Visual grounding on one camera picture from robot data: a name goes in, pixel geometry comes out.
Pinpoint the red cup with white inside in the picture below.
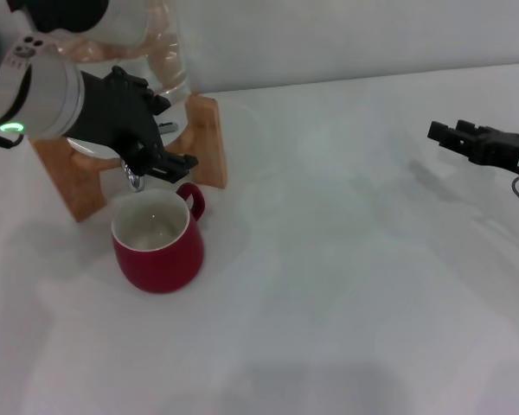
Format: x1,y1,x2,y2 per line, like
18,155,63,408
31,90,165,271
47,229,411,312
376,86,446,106
111,182,207,295

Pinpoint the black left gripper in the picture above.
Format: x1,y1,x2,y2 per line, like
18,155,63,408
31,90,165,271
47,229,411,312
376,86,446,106
68,65,199,182

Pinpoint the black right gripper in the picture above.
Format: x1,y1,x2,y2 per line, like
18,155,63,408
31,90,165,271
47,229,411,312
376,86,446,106
426,119,519,176

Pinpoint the wooden dispenser stand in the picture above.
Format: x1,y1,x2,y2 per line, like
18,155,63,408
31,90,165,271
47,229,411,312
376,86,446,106
29,93,228,223

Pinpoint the clear glass water dispenser jar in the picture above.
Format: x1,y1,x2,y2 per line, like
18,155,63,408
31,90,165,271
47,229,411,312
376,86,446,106
60,0,195,159

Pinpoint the chrome faucet tap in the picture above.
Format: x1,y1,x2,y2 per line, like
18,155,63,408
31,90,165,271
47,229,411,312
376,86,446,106
119,123,179,192

